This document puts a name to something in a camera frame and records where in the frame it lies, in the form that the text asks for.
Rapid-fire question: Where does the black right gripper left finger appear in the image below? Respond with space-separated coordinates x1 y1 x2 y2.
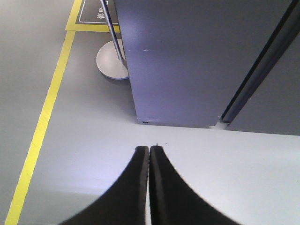
61 146 149 225

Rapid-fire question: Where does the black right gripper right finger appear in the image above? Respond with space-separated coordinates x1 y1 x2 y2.
149 146 237 225

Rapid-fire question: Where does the grey fridge door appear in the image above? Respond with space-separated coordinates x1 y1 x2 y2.
115 0 291 128

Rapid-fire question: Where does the grey fridge body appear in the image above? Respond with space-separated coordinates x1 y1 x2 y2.
220 0 300 135

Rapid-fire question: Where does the silver sign stand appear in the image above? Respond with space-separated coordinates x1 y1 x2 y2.
96 0 129 80

